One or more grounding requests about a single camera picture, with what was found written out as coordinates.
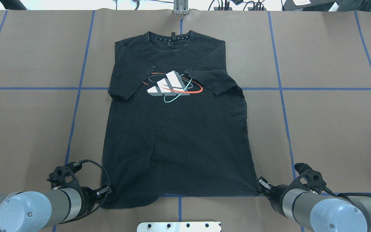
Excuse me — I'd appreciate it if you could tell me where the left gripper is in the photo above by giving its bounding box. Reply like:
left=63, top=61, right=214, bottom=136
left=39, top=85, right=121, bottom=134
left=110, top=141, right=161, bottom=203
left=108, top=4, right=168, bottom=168
left=76, top=184, right=112, bottom=219

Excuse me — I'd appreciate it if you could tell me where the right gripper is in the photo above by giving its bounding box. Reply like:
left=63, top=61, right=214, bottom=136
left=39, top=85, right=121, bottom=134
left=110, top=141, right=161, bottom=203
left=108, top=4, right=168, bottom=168
left=257, top=176, right=290, bottom=210

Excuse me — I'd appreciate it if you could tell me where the black graphic t-shirt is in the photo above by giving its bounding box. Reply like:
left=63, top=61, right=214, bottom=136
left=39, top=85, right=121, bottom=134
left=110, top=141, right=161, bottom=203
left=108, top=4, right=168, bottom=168
left=101, top=31, right=259, bottom=209

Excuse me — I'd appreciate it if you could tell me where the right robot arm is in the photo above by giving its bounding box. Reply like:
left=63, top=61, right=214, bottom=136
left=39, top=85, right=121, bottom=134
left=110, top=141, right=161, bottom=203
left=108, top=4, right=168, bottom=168
left=257, top=177, right=371, bottom=232

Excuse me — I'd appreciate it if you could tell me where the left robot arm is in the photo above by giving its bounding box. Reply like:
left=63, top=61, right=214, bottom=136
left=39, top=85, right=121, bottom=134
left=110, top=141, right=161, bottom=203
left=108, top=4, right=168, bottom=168
left=0, top=185, right=110, bottom=232

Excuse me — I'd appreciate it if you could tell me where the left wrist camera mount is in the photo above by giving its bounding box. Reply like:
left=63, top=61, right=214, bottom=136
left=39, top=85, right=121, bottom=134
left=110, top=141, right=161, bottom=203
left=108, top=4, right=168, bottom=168
left=47, top=162, right=82, bottom=190

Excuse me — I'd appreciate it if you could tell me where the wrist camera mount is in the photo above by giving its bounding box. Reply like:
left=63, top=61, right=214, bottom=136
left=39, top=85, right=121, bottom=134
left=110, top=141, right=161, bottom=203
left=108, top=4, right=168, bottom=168
left=47, top=162, right=82, bottom=190
left=294, top=163, right=336, bottom=197

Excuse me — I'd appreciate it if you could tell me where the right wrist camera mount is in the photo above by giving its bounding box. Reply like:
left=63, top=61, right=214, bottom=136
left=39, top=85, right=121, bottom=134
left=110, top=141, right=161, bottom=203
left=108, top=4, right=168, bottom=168
left=294, top=163, right=336, bottom=197

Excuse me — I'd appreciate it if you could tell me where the aluminium frame post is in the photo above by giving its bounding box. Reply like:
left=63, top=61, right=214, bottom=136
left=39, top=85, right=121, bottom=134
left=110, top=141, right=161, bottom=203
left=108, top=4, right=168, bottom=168
left=173, top=0, right=189, bottom=15

